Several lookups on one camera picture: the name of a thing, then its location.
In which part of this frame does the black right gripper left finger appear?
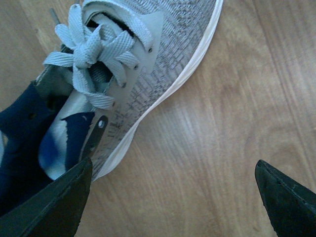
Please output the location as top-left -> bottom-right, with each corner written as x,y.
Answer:
0,158 -> 92,237

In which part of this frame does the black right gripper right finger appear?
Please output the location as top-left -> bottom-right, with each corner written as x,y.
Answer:
255,160 -> 316,237

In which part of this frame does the grey sneaker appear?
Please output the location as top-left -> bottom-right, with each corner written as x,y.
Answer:
0,0 -> 224,218

